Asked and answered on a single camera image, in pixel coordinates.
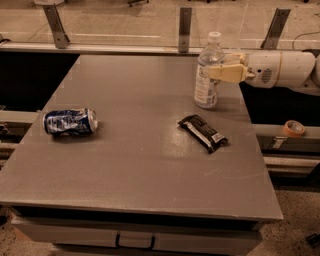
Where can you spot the black snack bar wrapper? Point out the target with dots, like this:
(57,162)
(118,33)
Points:
(199,129)

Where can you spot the grey drawer with black handle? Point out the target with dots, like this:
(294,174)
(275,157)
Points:
(80,237)

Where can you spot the orange tape roll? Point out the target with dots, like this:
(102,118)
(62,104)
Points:
(293,128)

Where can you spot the horizontal metal rail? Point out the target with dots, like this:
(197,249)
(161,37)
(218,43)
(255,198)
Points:
(31,48)

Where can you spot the middle metal rail bracket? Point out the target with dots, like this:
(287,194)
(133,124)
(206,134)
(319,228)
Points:
(184,29)

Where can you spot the left metal rail bracket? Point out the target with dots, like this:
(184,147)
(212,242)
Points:
(49,7)

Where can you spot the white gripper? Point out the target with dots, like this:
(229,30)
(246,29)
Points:
(263,69)

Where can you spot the crushed blue soda can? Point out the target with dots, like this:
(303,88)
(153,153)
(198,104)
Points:
(74,122)

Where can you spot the clear plastic water bottle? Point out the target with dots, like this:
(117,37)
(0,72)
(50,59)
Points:
(206,88)

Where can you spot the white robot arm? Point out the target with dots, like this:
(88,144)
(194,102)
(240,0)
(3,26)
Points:
(295,70)

